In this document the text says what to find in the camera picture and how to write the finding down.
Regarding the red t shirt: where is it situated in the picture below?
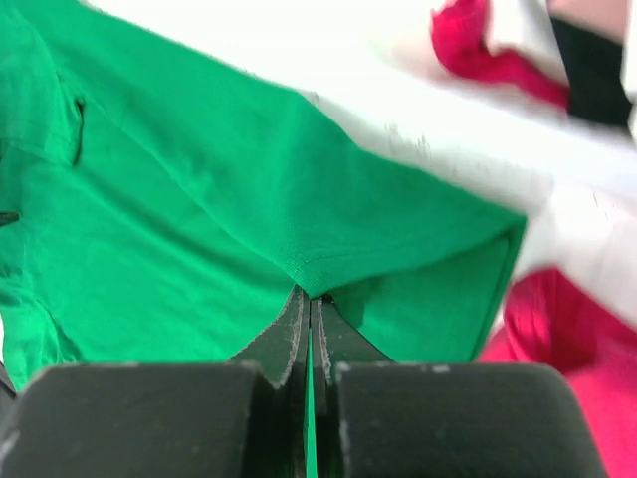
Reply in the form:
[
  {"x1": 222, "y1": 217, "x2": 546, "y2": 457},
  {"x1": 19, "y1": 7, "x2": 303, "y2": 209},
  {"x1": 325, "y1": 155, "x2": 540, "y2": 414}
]
[{"x1": 431, "y1": 1, "x2": 636, "y2": 477}]

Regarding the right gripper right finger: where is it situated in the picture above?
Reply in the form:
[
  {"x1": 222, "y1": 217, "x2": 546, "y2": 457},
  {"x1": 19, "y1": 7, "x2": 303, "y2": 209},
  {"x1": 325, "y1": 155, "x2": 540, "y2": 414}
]
[{"x1": 311, "y1": 298, "x2": 606, "y2": 477}]

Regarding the green t shirt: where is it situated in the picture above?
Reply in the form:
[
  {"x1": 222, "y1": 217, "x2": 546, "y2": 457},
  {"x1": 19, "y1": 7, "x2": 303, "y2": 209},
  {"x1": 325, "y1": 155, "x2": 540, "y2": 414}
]
[{"x1": 1, "y1": 1, "x2": 526, "y2": 477}]

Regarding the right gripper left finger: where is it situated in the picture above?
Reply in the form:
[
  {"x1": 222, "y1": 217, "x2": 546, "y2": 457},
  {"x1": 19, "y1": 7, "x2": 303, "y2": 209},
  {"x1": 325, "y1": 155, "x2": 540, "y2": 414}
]
[{"x1": 1, "y1": 288, "x2": 308, "y2": 477}]

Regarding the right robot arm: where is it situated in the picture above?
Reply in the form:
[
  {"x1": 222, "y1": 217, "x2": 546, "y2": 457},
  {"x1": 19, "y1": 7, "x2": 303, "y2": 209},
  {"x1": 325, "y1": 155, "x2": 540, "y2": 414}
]
[{"x1": 1, "y1": 1, "x2": 636, "y2": 477}]

